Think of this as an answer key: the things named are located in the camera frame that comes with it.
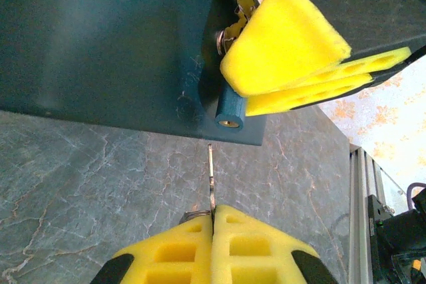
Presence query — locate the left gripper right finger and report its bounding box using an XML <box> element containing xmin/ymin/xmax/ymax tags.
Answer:
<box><xmin>212</xmin><ymin>204</ymin><xmax>339</xmax><ymax>284</ymax></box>

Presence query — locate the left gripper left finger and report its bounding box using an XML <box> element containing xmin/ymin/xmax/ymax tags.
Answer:
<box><xmin>89</xmin><ymin>212</ymin><xmax>214</xmax><ymax>284</ymax></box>

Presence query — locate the silver key ring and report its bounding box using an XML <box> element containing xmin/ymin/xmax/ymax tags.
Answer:
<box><xmin>178</xmin><ymin>209</ymin><xmax>212</xmax><ymax>225</ymax></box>

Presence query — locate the small silver key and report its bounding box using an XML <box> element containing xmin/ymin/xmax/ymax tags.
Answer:
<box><xmin>207</xmin><ymin>144</ymin><xmax>217</xmax><ymax>214</ymax></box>

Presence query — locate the starry night tin box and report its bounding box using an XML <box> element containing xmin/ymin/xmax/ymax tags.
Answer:
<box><xmin>0</xmin><ymin>0</ymin><xmax>284</xmax><ymax>148</ymax></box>

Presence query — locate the aluminium mounting rail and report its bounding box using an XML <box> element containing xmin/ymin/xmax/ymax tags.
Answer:
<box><xmin>347</xmin><ymin>144</ymin><xmax>403</xmax><ymax>284</ymax></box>

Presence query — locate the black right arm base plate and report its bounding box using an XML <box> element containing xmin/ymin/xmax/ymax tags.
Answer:
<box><xmin>367</xmin><ymin>194</ymin><xmax>397</xmax><ymax>284</ymax></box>

